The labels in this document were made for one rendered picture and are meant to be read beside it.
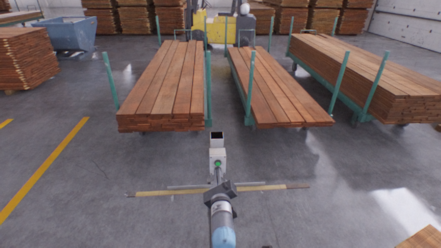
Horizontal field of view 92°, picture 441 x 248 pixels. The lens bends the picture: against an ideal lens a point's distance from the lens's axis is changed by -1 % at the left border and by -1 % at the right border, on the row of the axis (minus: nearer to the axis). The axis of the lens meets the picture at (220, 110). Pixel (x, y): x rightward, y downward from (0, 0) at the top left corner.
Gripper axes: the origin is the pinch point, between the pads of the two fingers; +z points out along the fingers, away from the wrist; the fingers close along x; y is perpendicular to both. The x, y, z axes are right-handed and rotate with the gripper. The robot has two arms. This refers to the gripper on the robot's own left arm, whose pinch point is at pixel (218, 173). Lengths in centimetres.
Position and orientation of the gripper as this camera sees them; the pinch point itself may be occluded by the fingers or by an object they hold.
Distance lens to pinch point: 99.8
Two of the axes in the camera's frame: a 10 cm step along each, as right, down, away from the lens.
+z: -0.7, -5.0, 8.6
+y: -5.2, -7.2, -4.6
